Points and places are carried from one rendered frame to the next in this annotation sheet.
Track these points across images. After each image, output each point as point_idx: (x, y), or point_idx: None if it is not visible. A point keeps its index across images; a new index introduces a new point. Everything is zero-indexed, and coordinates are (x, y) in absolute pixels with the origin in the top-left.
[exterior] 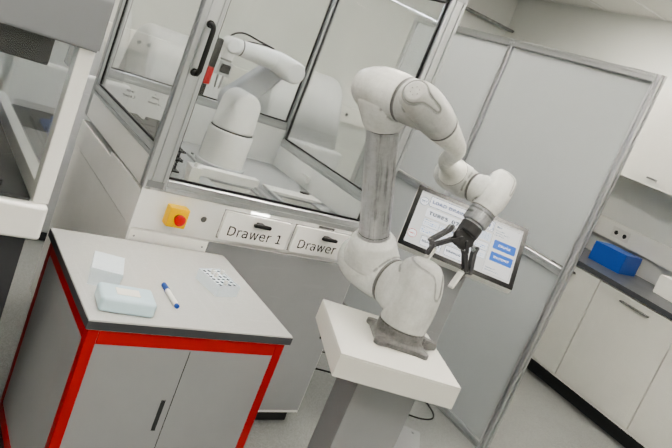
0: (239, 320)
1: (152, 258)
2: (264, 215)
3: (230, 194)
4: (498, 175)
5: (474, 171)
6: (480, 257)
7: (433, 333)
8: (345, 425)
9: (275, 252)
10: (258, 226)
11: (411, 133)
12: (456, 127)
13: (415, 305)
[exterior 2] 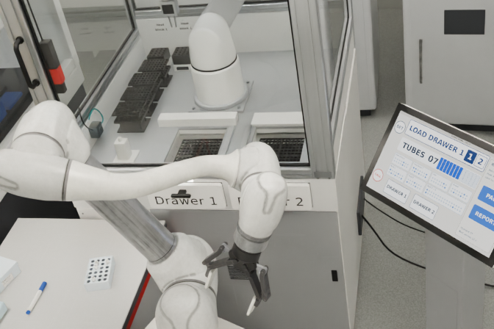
0: (77, 324)
1: (75, 242)
2: None
3: (140, 170)
4: (249, 186)
5: (252, 169)
6: (456, 213)
7: (455, 291)
8: None
9: (223, 209)
10: (174, 196)
11: (317, 61)
12: (65, 189)
13: None
